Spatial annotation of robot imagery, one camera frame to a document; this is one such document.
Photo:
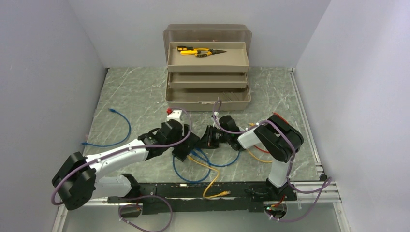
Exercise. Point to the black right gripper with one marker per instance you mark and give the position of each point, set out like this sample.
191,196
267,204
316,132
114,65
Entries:
210,142

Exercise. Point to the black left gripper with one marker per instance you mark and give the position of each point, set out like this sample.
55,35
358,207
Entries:
185,133

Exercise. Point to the black network switch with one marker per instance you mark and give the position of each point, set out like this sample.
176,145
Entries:
182,150

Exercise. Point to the blue ethernet cable long loop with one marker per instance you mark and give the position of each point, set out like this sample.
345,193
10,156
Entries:
189,171

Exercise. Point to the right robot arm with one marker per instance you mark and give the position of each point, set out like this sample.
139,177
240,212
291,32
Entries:
281,140

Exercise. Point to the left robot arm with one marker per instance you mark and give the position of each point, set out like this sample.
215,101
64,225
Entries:
82,178

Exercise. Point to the beige plastic toolbox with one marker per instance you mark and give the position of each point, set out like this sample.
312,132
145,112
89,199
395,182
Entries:
195,84

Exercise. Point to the yellow black screwdriver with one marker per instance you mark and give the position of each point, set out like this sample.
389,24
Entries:
188,48

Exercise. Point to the yellow black pliers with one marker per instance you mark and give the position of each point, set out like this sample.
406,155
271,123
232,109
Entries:
202,52

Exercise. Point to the aluminium frame rail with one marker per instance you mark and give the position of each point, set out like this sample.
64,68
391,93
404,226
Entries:
83,178

